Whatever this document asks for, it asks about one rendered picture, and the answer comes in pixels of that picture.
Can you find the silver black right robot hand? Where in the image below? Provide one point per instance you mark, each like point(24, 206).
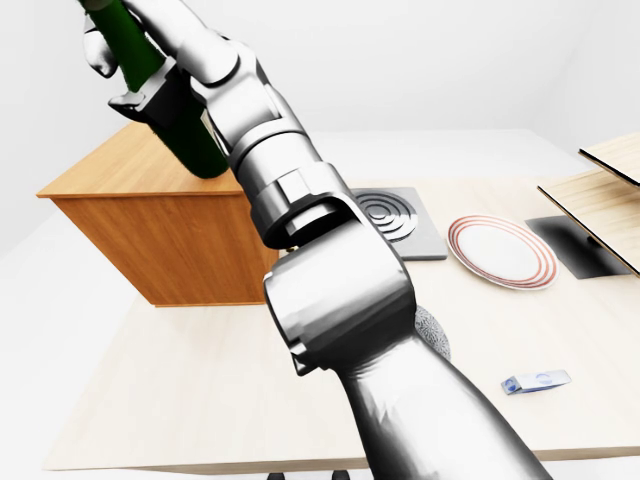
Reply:
point(200, 45)

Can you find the green wine bottle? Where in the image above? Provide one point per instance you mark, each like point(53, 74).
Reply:
point(131, 47)

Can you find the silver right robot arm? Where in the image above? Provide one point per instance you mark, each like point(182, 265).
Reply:
point(345, 310)

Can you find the wooden cabinet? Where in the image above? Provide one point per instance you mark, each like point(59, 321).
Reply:
point(165, 240)

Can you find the flat dark stove plate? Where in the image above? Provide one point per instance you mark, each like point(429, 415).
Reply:
point(425, 235)

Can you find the white plate with red rings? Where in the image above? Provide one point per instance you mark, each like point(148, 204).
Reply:
point(500, 252)

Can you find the patterned grey bowl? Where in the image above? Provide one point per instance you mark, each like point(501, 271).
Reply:
point(436, 336)

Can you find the pale wooden shelf board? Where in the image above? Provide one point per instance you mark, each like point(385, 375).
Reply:
point(617, 152)
point(595, 200)

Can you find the small dark shape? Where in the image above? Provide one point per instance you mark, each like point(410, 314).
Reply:
point(276, 476)
point(341, 475)

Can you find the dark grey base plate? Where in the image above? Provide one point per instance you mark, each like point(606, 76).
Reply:
point(570, 247)

